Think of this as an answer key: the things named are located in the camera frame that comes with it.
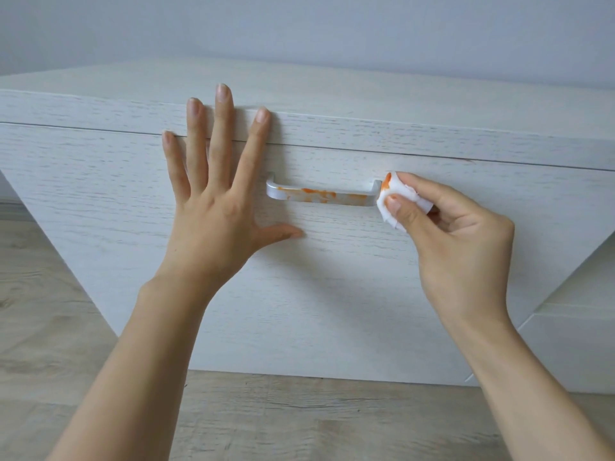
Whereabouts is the low white wooden cabinet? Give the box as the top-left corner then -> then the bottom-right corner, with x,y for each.
0,57 -> 615,394

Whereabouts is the person's left hand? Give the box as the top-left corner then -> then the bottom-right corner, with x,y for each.
139,83 -> 305,309

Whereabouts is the white wipe pad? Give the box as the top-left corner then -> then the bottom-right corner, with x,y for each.
376,171 -> 436,232

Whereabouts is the silver handle drawer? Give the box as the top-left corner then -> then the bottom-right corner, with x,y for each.
265,172 -> 383,207

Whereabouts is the person's right hand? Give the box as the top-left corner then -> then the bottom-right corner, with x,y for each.
384,171 -> 516,341

